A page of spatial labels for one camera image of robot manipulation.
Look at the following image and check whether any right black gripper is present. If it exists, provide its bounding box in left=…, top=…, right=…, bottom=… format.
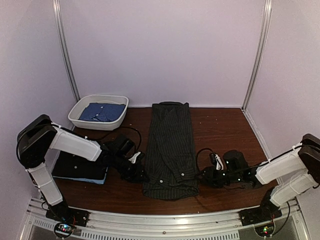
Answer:
left=194, top=166, right=241, bottom=189

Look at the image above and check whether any dark pinstriped long sleeve shirt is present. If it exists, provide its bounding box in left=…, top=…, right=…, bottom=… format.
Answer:
left=142, top=102, right=199, bottom=201

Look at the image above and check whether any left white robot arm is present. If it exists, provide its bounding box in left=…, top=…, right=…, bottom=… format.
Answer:
left=15, top=114, right=149, bottom=222

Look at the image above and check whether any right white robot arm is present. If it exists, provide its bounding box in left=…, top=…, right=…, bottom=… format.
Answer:
left=195, top=133, right=320, bottom=221

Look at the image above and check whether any folded black shirt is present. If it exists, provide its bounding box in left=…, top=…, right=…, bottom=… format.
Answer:
left=52, top=151, right=108, bottom=180

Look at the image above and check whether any white plastic basin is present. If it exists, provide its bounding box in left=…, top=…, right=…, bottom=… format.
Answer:
left=68, top=94, right=129, bottom=131

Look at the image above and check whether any blue patterned shirt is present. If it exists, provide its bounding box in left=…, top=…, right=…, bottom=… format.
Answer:
left=79, top=102, right=126, bottom=123

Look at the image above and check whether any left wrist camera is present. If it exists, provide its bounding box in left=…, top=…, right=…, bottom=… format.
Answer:
left=128, top=151, right=145, bottom=164

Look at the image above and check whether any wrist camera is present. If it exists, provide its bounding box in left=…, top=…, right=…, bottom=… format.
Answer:
left=128, top=151, right=145, bottom=164
left=209, top=152, right=224, bottom=171

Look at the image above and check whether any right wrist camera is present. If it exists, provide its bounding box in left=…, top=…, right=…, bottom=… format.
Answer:
left=209, top=152, right=224, bottom=171

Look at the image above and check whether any left black cable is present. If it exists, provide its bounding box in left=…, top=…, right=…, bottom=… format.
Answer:
left=99, top=126, right=142, bottom=153

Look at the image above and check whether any black cable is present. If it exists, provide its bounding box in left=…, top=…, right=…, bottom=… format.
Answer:
left=99, top=126, right=142, bottom=153
left=195, top=147, right=216, bottom=176

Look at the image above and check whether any right black cable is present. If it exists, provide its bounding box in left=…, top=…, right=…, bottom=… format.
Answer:
left=195, top=147, right=216, bottom=176

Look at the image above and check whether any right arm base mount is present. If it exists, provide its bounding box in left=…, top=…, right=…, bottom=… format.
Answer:
left=239, top=200, right=282, bottom=238

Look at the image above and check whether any aluminium front rail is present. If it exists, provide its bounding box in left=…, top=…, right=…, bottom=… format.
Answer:
left=17, top=198, right=311, bottom=240

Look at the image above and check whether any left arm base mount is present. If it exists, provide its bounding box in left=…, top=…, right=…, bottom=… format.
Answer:
left=45, top=201, right=89, bottom=240

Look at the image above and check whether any right aluminium frame post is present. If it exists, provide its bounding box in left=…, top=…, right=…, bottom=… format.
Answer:
left=241, top=0, right=273, bottom=112

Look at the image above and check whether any aluminium frame post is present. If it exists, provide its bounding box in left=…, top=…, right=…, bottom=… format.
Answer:
left=52, top=0, right=80, bottom=102
left=241, top=0, right=273, bottom=112

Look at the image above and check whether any left aluminium frame post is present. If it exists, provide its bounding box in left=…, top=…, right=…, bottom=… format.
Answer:
left=52, top=0, right=80, bottom=102

